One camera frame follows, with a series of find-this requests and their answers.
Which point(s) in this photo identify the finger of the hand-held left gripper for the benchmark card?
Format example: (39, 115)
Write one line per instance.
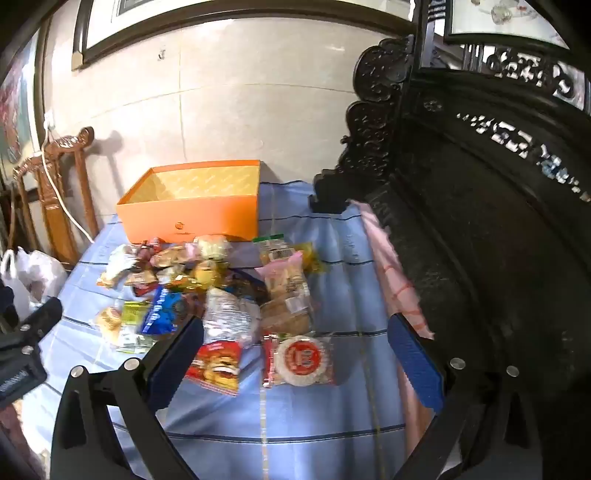
(44, 316)

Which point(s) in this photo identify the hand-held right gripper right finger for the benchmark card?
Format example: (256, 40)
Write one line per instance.
(415, 364)

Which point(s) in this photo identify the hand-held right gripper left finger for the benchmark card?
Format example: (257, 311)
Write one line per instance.
(178, 357)

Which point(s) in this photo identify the blue snack packet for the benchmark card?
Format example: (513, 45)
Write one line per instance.
(161, 311)

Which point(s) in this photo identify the clear brown cake packet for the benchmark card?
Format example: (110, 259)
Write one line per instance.
(284, 317)

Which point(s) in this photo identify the orange cardboard box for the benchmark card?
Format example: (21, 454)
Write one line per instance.
(194, 217)

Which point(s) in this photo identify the red snack packet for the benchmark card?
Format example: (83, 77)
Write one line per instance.
(217, 367)

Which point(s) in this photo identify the white plastic bag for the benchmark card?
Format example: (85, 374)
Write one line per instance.
(39, 272)

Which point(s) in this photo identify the yellow green snack packet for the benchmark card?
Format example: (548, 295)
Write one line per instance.
(134, 318)

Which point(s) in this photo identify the small bun packet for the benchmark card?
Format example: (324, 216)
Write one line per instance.
(108, 319)

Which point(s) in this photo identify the silver clear snack packet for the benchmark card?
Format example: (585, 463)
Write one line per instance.
(228, 314)

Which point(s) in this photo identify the pile of small snack packets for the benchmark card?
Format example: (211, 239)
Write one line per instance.
(175, 265)

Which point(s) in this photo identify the pink checked cloth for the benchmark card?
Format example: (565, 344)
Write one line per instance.
(388, 272)

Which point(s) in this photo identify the dark blue flat packet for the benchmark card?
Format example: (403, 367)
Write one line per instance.
(244, 285)

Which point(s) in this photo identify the blue striped tablecloth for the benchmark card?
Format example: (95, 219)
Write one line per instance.
(323, 415)

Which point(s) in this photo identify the round rice cracker packet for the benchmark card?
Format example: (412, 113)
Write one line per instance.
(300, 360)

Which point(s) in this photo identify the carved brown wooden chair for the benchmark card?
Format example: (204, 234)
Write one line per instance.
(51, 194)

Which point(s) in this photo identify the pale biscuit packet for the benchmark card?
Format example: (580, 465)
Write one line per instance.
(284, 277)

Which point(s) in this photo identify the green label snack packet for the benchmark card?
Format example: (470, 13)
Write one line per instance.
(272, 249)

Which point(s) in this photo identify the yellow candy packet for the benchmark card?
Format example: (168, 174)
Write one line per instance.
(310, 261)

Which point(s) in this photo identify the dark carved wooden cabinet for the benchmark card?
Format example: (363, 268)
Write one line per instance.
(485, 230)

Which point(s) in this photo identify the white wall outlet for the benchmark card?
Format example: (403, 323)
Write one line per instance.
(49, 121)

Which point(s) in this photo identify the red framed wall painting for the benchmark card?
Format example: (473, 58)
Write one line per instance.
(14, 106)

